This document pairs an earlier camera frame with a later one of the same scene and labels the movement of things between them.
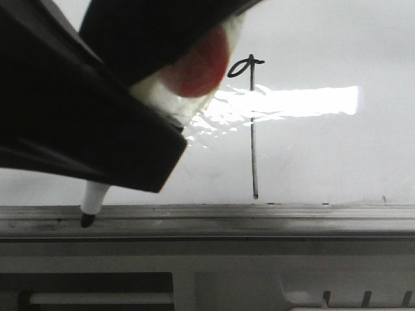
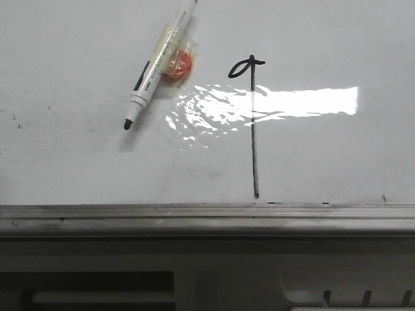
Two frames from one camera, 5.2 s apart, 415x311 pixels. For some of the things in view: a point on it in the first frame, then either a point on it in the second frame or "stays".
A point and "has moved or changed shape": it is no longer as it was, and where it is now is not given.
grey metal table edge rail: (207, 274) stays
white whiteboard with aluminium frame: (311, 138) stays
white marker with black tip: (93, 197) has moved or changed shape
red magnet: (187, 85) has moved or changed shape
